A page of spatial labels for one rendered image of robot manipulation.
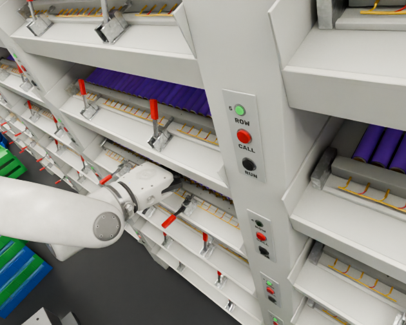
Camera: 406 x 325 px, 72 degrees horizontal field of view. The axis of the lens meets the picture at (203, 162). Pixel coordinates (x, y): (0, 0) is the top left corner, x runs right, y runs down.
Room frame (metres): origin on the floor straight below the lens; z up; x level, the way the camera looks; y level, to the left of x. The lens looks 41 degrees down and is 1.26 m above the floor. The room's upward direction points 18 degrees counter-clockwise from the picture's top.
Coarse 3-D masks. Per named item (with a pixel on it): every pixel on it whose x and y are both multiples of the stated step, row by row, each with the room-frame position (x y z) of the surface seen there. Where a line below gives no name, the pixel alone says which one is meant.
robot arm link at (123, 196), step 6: (108, 186) 0.43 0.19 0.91; (114, 186) 0.42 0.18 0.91; (120, 186) 0.42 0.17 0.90; (114, 192) 0.41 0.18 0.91; (120, 192) 0.41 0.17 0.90; (126, 192) 0.41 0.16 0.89; (120, 198) 0.40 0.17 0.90; (126, 198) 0.40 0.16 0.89; (126, 204) 0.39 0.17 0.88; (132, 204) 0.40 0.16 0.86; (126, 210) 0.39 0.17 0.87; (132, 210) 0.40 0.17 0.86; (126, 216) 0.39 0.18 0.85; (132, 216) 0.39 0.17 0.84
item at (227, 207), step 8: (104, 144) 0.78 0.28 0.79; (112, 144) 0.76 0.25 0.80; (112, 152) 0.74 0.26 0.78; (120, 152) 0.71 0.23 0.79; (136, 160) 0.64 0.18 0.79; (184, 184) 0.49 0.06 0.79; (176, 192) 0.49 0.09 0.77; (184, 192) 0.48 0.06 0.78; (192, 192) 0.46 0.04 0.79; (200, 192) 0.45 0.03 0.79; (208, 200) 0.42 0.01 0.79; (216, 200) 0.41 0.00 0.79; (208, 208) 0.41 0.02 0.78; (224, 208) 0.38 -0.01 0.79; (232, 208) 0.37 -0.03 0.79; (216, 216) 0.38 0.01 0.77; (232, 216) 0.37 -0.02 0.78; (232, 224) 0.35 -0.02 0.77
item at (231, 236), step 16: (96, 144) 0.78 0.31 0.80; (96, 160) 0.76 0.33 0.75; (112, 160) 0.72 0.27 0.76; (208, 192) 0.46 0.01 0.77; (176, 208) 0.46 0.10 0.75; (192, 224) 0.42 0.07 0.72; (208, 224) 0.38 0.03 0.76; (224, 224) 0.36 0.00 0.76; (224, 240) 0.33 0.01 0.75; (240, 240) 0.32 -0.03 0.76
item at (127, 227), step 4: (84, 188) 1.34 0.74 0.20; (80, 192) 1.32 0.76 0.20; (84, 192) 1.33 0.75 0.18; (88, 192) 1.34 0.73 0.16; (128, 224) 0.99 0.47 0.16; (124, 228) 0.97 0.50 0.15; (128, 228) 0.96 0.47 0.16; (128, 232) 0.94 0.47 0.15; (132, 232) 0.93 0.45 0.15; (136, 236) 0.90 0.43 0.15
